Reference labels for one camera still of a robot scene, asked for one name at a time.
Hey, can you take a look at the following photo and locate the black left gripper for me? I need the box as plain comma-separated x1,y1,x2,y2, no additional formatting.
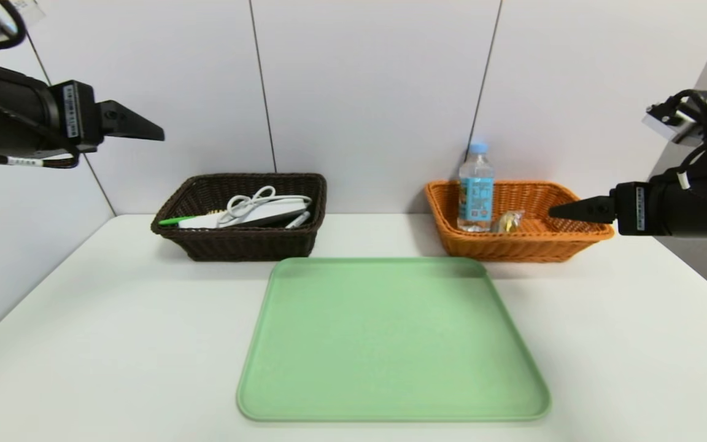
0,61,165,153

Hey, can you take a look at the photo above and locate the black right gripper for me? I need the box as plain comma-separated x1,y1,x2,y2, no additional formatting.
548,168,707,237

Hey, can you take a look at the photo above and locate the dark snack packet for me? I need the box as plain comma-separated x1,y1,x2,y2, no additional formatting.
492,209,525,235

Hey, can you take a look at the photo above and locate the yellow spatula green handle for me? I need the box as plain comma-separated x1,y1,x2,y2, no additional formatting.
158,211,225,227

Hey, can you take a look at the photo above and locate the clear water bottle blue label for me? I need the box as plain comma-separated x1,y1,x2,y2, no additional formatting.
457,142,496,233

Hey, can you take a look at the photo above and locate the white power cord with plug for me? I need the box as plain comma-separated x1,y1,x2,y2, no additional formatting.
217,186,313,226

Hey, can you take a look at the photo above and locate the white power strip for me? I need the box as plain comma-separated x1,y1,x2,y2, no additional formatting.
177,200,308,230

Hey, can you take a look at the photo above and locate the orange wicker basket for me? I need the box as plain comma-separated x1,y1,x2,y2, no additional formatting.
425,180,615,263

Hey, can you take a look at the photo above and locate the dark brown wicker basket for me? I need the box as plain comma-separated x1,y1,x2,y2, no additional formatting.
152,173,328,262

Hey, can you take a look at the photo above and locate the light green plastic tray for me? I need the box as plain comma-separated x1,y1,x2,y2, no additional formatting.
237,257,552,424

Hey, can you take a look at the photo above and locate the braided cable with white label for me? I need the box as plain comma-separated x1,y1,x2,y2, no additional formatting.
0,144,81,169

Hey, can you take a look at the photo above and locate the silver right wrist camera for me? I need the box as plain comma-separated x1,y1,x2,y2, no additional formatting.
642,90,707,147

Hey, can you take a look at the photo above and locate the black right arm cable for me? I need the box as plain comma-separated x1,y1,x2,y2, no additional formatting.
666,89,707,191

